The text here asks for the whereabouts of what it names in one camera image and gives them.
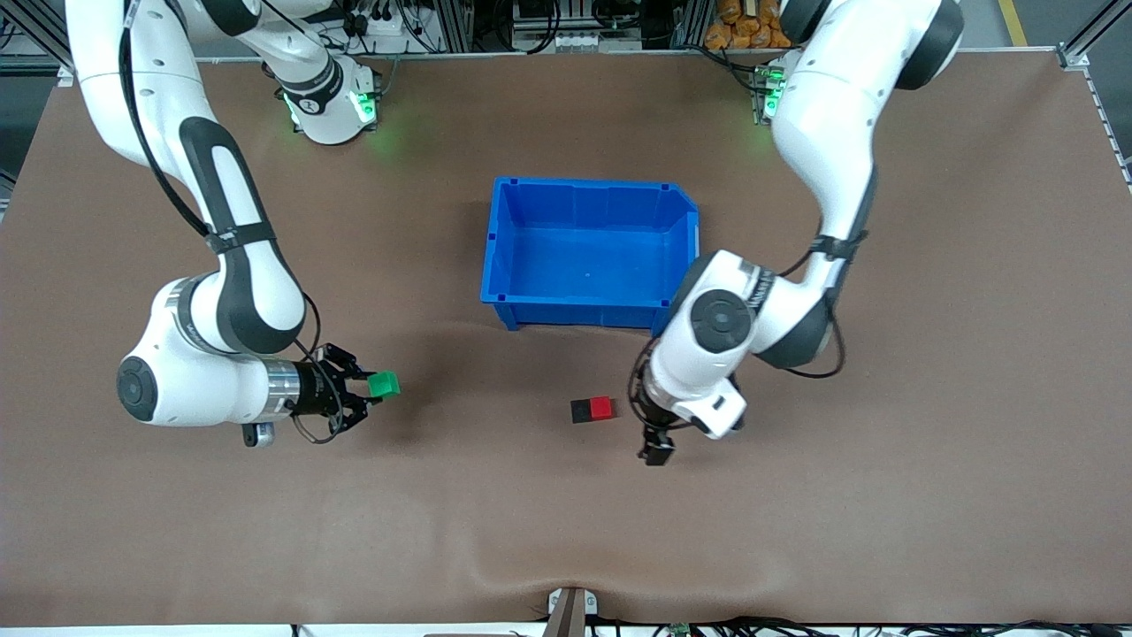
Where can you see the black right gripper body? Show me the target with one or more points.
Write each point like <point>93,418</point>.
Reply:
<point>315,389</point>

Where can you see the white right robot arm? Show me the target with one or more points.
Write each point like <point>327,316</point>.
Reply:
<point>248,292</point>

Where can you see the grey metal mount bracket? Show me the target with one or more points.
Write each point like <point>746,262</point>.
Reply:
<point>570,610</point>

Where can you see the blue plastic storage bin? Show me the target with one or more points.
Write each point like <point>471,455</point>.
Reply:
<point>588,257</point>

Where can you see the small green cube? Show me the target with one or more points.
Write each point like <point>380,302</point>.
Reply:
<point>384,385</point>

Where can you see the brown table mat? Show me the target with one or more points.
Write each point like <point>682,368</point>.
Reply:
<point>495,513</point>

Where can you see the small black cube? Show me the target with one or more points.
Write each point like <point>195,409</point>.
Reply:
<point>582,411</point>

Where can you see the small red cube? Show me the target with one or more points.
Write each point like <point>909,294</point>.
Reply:
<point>602,407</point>

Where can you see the aluminium frame profile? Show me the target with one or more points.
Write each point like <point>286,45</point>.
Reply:
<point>1092,26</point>
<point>31,31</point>

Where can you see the white power strip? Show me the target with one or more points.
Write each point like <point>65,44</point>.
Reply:
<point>385,34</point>

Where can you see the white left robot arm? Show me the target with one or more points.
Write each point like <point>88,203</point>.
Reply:
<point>831,133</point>

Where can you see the orange packaged goods pile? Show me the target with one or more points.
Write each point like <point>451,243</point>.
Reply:
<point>743,25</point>

